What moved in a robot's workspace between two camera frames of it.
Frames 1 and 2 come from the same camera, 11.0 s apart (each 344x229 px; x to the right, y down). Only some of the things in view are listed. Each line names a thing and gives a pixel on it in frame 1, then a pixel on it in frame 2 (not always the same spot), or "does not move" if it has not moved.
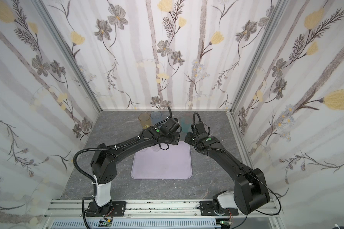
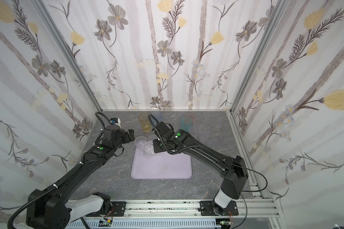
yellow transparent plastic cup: [144, 119] does not move
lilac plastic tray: [154, 163] does not move
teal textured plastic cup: [186, 122] does not move
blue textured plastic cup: [155, 117] does not move
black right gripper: [189, 139] to [157, 145]
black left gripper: [173, 137] to [129, 135]
